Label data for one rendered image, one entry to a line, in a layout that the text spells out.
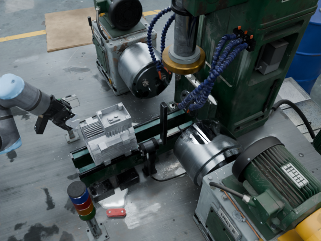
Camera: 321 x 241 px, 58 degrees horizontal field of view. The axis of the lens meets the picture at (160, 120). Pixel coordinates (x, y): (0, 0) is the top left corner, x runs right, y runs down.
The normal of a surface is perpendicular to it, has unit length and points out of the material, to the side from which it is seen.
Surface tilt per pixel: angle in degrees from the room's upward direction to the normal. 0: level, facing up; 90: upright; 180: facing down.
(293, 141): 0
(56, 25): 0
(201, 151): 35
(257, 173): 61
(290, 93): 0
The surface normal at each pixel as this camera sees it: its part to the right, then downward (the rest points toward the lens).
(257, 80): 0.03, -0.62
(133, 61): -0.46, -0.36
